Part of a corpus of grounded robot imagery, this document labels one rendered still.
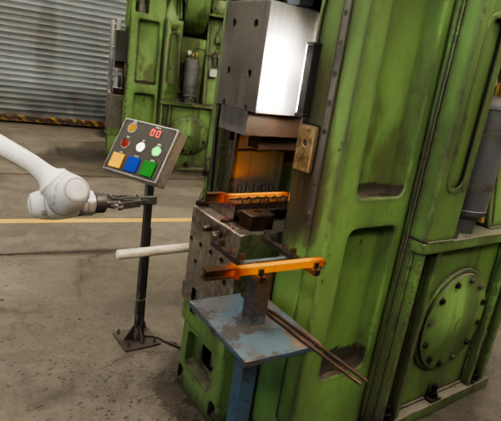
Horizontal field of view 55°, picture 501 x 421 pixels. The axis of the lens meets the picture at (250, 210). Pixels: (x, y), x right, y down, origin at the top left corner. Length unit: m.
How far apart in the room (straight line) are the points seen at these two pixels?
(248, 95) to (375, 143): 0.51
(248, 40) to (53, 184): 0.90
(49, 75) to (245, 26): 8.00
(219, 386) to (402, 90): 1.40
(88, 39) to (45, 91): 1.22
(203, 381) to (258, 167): 1.01
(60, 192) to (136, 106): 5.38
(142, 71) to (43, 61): 3.27
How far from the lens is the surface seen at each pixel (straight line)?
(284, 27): 1.90
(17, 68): 9.77
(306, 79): 1.81
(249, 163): 2.28
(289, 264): 1.50
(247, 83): 1.92
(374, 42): 1.72
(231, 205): 1.99
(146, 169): 2.32
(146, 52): 6.84
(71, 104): 9.87
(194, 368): 2.39
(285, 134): 2.03
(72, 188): 1.52
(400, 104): 1.96
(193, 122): 6.86
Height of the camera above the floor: 1.52
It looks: 16 degrees down
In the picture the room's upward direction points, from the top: 8 degrees clockwise
